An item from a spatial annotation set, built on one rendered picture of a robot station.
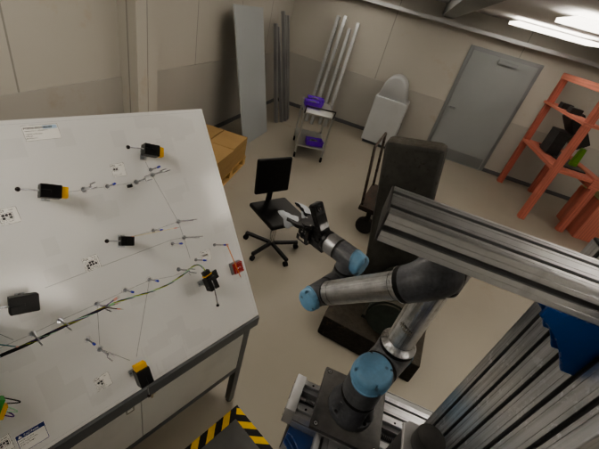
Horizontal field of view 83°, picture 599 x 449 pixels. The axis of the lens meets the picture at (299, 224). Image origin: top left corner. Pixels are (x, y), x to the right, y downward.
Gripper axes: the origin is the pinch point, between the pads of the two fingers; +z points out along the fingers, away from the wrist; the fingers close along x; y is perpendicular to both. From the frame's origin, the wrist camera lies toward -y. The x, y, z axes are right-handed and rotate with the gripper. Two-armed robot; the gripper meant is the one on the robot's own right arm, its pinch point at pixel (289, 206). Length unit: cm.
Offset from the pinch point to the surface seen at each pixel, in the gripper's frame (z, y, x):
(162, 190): 47, 10, -25
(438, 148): 10, 25, 161
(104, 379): 11, 53, -72
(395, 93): 250, 126, 540
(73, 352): 19, 41, -76
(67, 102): 278, 64, 2
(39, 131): 62, -16, -56
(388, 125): 240, 184, 532
